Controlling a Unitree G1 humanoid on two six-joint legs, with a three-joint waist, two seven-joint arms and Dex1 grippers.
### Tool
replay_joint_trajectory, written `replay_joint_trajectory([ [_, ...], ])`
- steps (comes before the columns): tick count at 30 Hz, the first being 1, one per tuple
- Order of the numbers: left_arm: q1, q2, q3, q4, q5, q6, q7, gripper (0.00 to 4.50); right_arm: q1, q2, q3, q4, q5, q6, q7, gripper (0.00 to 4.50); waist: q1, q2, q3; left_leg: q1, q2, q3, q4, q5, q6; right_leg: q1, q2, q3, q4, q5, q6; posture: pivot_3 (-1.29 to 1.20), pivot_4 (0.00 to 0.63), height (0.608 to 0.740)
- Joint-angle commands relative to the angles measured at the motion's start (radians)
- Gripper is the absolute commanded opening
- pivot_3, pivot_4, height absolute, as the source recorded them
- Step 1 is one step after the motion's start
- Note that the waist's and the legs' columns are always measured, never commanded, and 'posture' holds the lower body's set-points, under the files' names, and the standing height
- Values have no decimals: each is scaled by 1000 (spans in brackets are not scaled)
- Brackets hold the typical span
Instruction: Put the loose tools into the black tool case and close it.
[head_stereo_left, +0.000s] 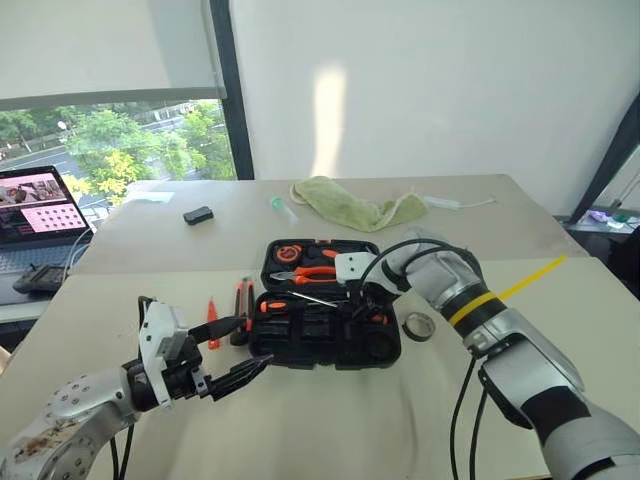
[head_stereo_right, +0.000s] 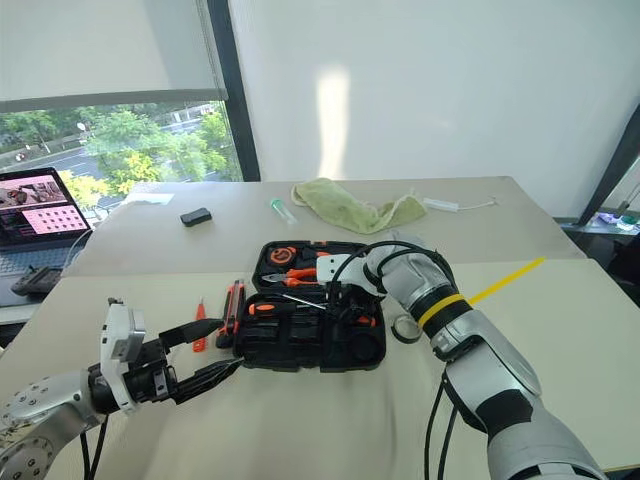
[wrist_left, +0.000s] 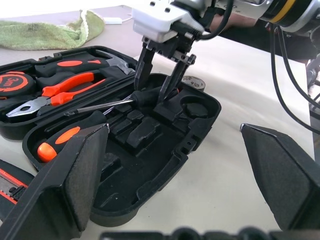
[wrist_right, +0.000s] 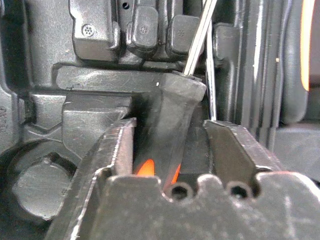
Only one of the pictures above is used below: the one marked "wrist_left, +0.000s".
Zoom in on green towel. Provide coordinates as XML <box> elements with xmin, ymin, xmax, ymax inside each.
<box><xmin>0</xmin><ymin>9</ymin><xmax>105</xmax><ymax>51</ymax></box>

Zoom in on white power adapter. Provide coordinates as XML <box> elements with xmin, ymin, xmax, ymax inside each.
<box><xmin>103</xmin><ymin>16</ymin><xmax>124</xmax><ymax>25</ymax></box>

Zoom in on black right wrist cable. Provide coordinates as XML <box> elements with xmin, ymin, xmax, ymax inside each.
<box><xmin>199</xmin><ymin>0</ymin><xmax>237</xmax><ymax>41</ymax></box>

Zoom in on black orange utility knife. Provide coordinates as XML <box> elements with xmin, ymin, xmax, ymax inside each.
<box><xmin>0</xmin><ymin>159</ymin><xmax>36</xmax><ymax>209</ymax></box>

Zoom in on black orange tipped screwdriver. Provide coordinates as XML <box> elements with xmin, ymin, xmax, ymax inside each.
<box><xmin>36</xmin><ymin>111</ymin><xmax>109</xmax><ymax>164</ymax></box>

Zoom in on black orange handled hammer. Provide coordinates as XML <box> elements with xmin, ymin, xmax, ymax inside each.
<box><xmin>34</xmin><ymin>51</ymin><xmax>137</xmax><ymax>79</ymax></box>

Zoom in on black handled screwdriver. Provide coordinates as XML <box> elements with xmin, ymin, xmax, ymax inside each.
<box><xmin>64</xmin><ymin>84</ymin><xmax>181</xmax><ymax>118</ymax></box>

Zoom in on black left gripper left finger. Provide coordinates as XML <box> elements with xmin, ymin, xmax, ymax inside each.
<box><xmin>0</xmin><ymin>124</ymin><xmax>110</xmax><ymax>240</ymax></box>

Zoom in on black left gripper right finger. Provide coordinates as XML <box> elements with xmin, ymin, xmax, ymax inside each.
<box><xmin>239</xmin><ymin>123</ymin><xmax>320</xmax><ymax>232</ymax></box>

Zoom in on orange handled pliers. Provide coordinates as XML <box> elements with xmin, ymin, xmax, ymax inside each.
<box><xmin>5</xmin><ymin>71</ymin><xmax>107</xmax><ymax>119</ymax></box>

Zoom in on black orange tape measure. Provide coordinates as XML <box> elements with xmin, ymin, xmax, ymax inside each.
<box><xmin>0</xmin><ymin>71</ymin><xmax>39</xmax><ymax>101</ymax></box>

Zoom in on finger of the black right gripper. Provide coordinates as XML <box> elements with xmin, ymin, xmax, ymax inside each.
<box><xmin>159</xmin><ymin>60</ymin><xmax>189</xmax><ymax>102</ymax></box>
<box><xmin>134</xmin><ymin>46</ymin><xmax>156</xmax><ymax>91</ymax></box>

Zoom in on black robot body cables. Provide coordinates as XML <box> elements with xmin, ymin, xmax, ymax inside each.
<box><xmin>269</xmin><ymin>22</ymin><xmax>320</xmax><ymax>132</ymax></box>

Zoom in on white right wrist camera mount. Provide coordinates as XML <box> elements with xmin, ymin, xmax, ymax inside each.
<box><xmin>131</xmin><ymin>0</ymin><xmax>206</xmax><ymax>44</ymax></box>

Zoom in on black plastic tool case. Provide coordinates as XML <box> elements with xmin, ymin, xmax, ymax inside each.
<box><xmin>0</xmin><ymin>45</ymin><xmax>223</xmax><ymax>228</ymax></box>

